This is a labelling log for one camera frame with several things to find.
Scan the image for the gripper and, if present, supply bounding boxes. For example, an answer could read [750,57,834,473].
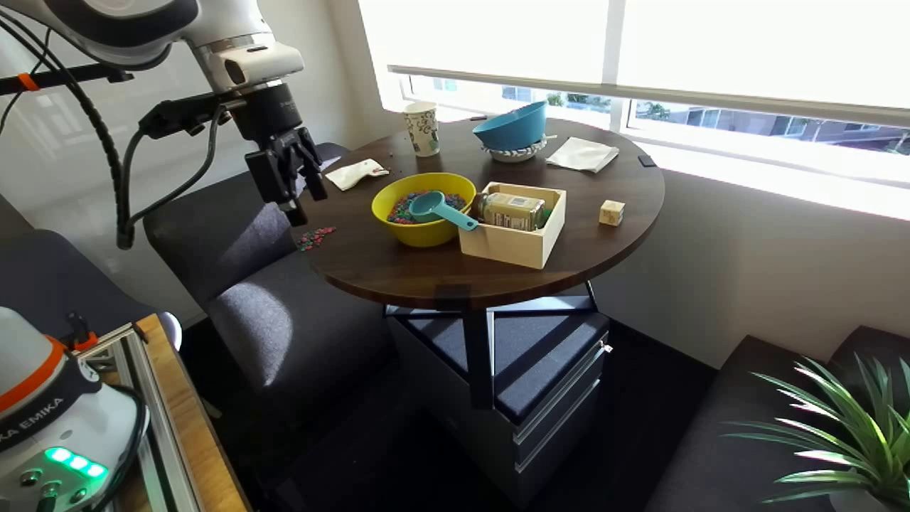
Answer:
[230,82,328,229]

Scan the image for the yellow bowl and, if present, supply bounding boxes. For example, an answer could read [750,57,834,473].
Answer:
[370,172,478,249]

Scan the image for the white patterned bowl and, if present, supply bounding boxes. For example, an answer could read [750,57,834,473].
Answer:
[481,135,549,164]

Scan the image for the blue bowl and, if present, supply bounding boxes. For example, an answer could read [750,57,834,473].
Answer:
[472,100,549,152]

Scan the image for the white crumpled packet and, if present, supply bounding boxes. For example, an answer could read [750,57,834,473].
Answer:
[324,158,391,192]

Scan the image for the scattered colourful candies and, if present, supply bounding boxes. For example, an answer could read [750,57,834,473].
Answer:
[296,225,337,252]

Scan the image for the heap of colourful candies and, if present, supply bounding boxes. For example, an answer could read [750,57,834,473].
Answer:
[387,189,468,225]

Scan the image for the patterned paper cup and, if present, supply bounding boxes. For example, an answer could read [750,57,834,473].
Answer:
[402,101,441,158]

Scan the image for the teal measuring scoop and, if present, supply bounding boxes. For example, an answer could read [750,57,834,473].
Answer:
[407,190,480,233]

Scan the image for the grey upholstered chair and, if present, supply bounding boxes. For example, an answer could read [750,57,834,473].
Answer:
[0,192,183,351]
[142,142,400,434]

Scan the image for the glass jar with label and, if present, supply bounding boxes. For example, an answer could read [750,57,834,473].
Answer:
[477,191,547,232]

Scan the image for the black pole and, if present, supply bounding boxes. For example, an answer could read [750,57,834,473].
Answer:
[0,62,136,97]

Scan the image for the wooden box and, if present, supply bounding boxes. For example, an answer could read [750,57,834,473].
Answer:
[458,181,568,270]

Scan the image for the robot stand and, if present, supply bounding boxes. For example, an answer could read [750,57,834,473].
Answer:
[70,314,251,512]

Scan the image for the white folded napkin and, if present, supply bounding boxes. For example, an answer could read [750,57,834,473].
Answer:
[545,136,621,174]

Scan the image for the filing cabinet with cushion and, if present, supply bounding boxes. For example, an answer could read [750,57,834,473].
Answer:
[386,294,614,507]

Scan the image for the window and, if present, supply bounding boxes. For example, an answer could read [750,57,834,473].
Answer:
[358,0,910,187]

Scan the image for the dark grey sofa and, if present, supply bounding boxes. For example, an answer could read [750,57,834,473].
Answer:
[642,325,910,512]

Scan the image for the green potted plant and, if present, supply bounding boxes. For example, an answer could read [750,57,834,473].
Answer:
[720,354,910,512]

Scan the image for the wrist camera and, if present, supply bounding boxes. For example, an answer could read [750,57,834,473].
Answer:
[138,92,246,139]

